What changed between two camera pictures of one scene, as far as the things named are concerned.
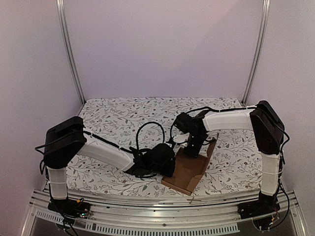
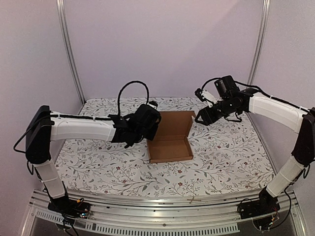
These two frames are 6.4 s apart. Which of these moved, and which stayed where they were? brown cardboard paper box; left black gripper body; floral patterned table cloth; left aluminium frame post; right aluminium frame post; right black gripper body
Moved: left black gripper body; right black gripper body; brown cardboard paper box
Stayed: right aluminium frame post; floral patterned table cloth; left aluminium frame post
